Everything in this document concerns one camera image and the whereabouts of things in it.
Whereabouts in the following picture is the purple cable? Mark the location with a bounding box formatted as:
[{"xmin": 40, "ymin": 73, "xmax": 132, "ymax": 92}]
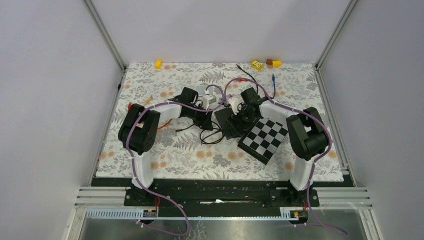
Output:
[
  {"xmin": 125, "ymin": 84, "xmax": 228, "ymax": 237},
  {"xmin": 223, "ymin": 77, "xmax": 349, "ymax": 238}
]

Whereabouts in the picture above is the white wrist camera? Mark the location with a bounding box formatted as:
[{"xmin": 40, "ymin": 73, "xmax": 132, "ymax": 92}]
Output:
[
  {"xmin": 198, "ymin": 94, "xmax": 217, "ymax": 110},
  {"xmin": 227, "ymin": 97, "xmax": 244, "ymax": 115}
]

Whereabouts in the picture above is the checkered chess board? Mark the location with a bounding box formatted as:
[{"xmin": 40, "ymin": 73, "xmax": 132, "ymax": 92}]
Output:
[{"xmin": 237, "ymin": 118, "xmax": 288, "ymax": 165}]

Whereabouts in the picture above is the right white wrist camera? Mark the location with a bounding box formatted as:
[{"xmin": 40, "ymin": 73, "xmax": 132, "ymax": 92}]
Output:
[{"xmin": 227, "ymin": 97, "xmax": 244, "ymax": 115}]

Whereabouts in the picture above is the white network switch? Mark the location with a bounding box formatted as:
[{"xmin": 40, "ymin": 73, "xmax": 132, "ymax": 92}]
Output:
[{"xmin": 194, "ymin": 85, "xmax": 210, "ymax": 96}]

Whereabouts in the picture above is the yellow patterned cube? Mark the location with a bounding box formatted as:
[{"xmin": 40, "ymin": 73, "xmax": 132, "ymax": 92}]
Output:
[{"xmin": 250, "ymin": 59, "xmax": 264, "ymax": 71}]

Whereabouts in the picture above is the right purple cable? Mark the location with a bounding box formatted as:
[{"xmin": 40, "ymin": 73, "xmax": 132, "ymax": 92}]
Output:
[{"xmin": 223, "ymin": 77, "xmax": 349, "ymax": 238}]

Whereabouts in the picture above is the yellow block right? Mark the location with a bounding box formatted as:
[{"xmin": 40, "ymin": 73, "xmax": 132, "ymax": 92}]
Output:
[{"xmin": 271, "ymin": 60, "xmax": 282, "ymax": 68}]

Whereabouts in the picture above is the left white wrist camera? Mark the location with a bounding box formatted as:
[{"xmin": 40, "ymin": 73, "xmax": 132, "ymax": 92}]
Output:
[{"xmin": 198, "ymin": 94, "xmax": 217, "ymax": 110}]

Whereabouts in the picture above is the yellow block left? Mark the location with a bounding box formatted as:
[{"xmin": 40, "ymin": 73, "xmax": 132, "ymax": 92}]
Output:
[{"xmin": 154, "ymin": 59, "xmax": 163, "ymax": 70}]

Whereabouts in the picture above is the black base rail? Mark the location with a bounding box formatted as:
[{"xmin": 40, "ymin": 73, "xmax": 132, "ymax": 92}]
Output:
[{"xmin": 91, "ymin": 178, "xmax": 354, "ymax": 219}]

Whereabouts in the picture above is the black router box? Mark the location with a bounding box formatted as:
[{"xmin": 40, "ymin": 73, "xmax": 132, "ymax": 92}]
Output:
[{"xmin": 214, "ymin": 107, "xmax": 247, "ymax": 140}]

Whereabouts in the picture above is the yellow block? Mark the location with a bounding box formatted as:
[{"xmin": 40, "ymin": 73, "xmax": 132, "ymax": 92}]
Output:
[
  {"xmin": 154, "ymin": 59, "xmax": 163, "ymax": 70},
  {"xmin": 271, "ymin": 60, "xmax": 282, "ymax": 68}
]

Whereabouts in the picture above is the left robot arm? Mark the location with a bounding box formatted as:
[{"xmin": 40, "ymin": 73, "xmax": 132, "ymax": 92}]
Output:
[{"xmin": 118, "ymin": 87, "xmax": 217, "ymax": 206}]

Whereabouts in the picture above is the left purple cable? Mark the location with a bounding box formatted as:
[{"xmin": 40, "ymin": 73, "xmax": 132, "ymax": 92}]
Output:
[{"xmin": 125, "ymin": 84, "xmax": 228, "ymax": 237}]

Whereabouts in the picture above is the black ethernet cable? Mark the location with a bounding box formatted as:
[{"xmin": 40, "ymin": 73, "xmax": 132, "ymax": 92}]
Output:
[{"xmin": 236, "ymin": 63, "xmax": 259, "ymax": 85}]

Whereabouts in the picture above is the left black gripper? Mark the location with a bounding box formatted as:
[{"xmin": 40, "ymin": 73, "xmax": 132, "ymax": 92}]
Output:
[{"xmin": 186, "ymin": 103, "xmax": 213, "ymax": 131}]

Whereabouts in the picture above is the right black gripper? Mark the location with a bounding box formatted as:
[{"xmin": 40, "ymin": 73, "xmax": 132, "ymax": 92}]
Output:
[{"xmin": 225, "ymin": 104, "xmax": 258, "ymax": 139}]

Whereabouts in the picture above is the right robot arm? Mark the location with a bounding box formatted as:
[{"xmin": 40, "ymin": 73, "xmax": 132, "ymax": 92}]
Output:
[{"xmin": 227, "ymin": 87, "xmax": 330, "ymax": 206}]

